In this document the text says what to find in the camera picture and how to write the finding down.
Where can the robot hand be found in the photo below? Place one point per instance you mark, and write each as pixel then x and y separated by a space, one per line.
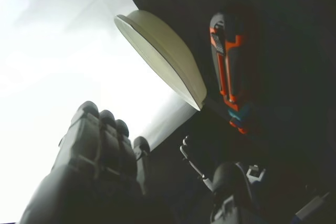
pixel 89 171

